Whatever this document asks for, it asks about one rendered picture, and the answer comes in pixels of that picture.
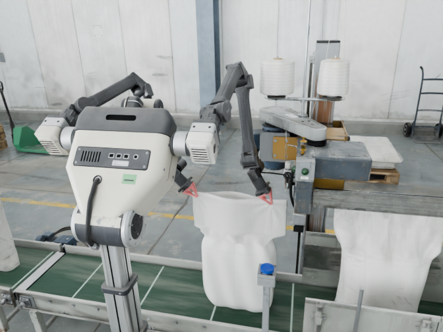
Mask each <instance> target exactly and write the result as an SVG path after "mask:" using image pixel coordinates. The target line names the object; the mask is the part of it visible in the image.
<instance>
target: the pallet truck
mask: <svg viewBox="0 0 443 332"><path fill-rule="evenodd" d="M0 83H1V85H0V93H1V97H2V99H3V103H4V105H5V109H6V112H7V115H8V118H9V122H10V126H11V130H12V131H11V136H12V139H13V144H14V146H15V147H16V149H17V150H18V151H19V152H36V153H49V152H48V151H47V150H46V149H45V148H44V147H41V146H36V145H38V144H39V145H42V144H41V142H40V141H39V140H38V138H37V137H36V136H35V134H34V133H35V132H36V131H34V130H32V129H31V128H30V127H28V126H20V125H18V126H15V125H14V123H13V120H12V119H11V115H10V113H9V108H8V106H7V102H6V100H5V96H4V94H3V90H4V87H3V83H2V81H0Z"/></svg>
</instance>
